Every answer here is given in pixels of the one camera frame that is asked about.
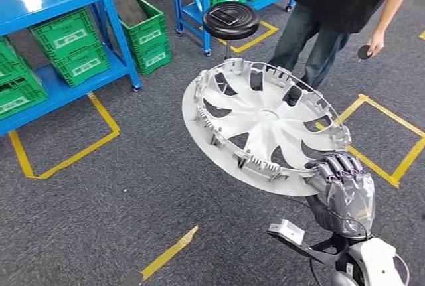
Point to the yellow floor tape outline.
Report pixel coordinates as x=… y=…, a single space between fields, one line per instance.
x=361 y=98
x=262 y=33

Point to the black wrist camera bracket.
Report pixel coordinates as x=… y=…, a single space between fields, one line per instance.
x=318 y=255

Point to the dark left wrist camera mount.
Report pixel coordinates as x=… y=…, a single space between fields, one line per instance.
x=133 y=278

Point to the black round disc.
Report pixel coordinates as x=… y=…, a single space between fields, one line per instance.
x=362 y=52

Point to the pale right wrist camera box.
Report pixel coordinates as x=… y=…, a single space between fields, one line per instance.
x=288 y=231

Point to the black stool with chrome base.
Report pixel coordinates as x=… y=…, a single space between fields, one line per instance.
x=245 y=24

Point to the person's left hand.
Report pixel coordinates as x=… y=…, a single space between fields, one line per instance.
x=377 y=42

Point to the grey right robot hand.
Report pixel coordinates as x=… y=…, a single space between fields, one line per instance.
x=352 y=205

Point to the black smartphone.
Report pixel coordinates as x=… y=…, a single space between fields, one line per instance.
x=224 y=16

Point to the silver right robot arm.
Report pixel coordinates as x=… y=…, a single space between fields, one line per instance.
x=375 y=262

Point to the yellow floor tape strip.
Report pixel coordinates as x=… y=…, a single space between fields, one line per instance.
x=169 y=253

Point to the person's left forearm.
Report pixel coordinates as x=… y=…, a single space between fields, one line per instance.
x=395 y=2

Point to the person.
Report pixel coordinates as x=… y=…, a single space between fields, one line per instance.
x=332 y=2

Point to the grey plastic wheel cover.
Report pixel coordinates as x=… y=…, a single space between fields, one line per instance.
x=266 y=117

